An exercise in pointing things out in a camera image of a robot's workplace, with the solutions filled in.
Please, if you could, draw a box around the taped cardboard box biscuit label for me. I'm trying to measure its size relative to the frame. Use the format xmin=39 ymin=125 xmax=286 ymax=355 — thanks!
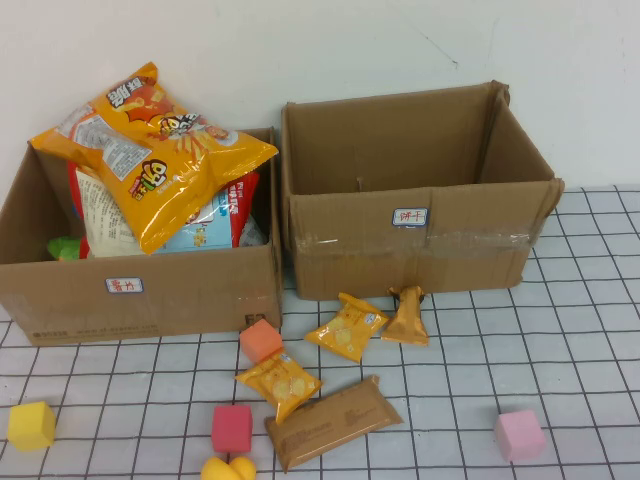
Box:
xmin=279 ymin=79 xmax=566 ymax=301

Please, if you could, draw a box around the red foam cube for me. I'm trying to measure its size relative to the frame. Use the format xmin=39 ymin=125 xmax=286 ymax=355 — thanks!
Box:
xmin=210 ymin=404 xmax=253 ymax=455

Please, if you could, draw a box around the gold wrapped snack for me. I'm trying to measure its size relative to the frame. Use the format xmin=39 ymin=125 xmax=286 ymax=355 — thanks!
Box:
xmin=381 ymin=285 xmax=430 ymax=347

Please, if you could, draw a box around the pink foam cube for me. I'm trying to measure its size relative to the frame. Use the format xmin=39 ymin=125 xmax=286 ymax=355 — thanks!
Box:
xmin=494 ymin=410 xmax=548 ymax=464

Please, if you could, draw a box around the cardboard box with crisps label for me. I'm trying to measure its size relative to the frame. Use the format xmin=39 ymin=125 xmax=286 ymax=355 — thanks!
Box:
xmin=0 ymin=127 xmax=284 ymax=347

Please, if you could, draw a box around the white black grid tablecloth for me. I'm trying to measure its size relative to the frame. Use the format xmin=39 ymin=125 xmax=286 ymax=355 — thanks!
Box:
xmin=0 ymin=185 xmax=640 ymax=480

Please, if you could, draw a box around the yellow heart foam toy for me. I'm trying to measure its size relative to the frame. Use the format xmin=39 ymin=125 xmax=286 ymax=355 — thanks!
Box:
xmin=200 ymin=454 xmax=257 ymax=480

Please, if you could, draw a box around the long brown biscuit packet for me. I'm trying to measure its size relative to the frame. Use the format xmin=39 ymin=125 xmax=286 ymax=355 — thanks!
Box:
xmin=263 ymin=375 xmax=405 ymax=474

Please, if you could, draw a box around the white sticker red writing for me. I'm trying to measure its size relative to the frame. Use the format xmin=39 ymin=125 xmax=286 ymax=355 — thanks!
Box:
xmin=392 ymin=206 xmax=430 ymax=229
xmin=104 ymin=276 xmax=145 ymax=295

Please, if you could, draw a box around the large orange chip bag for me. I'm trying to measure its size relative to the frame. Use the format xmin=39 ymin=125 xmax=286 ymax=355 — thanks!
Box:
xmin=28 ymin=61 xmax=280 ymax=256

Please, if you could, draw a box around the yellow foam cube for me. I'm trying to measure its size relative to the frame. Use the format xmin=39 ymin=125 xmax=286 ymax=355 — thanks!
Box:
xmin=6 ymin=400 xmax=56 ymax=453

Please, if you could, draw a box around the red white snack bag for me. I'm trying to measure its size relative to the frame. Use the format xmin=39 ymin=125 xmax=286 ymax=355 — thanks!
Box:
xmin=66 ymin=158 xmax=144 ymax=260

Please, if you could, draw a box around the orange foam cube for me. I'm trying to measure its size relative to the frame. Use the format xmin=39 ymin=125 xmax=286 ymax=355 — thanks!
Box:
xmin=239 ymin=319 xmax=285 ymax=364

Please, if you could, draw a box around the small yellow snack packet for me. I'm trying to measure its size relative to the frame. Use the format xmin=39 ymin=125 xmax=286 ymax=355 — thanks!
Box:
xmin=234 ymin=352 xmax=324 ymax=426
xmin=304 ymin=293 xmax=390 ymax=365

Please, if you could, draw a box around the blue white shrimp snack bag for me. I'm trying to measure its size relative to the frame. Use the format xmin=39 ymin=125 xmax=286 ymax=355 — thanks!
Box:
xmin=154 ymin=172 xmax=269 ymax=255

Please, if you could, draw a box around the green snack packet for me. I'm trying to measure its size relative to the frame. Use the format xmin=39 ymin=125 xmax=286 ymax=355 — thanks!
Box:
xmin=47 ymin=235 xmax=84 ymax=262

